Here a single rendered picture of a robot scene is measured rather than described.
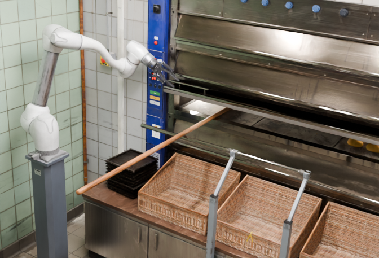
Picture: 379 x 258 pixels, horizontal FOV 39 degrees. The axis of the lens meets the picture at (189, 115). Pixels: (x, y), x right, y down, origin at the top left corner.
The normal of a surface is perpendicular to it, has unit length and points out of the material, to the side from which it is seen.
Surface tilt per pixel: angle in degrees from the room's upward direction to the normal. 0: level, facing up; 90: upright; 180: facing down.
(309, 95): 70
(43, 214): 90
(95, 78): 90
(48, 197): 90
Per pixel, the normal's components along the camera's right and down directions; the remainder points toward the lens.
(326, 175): -0.49, -0.06
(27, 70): 0.84, 0.22
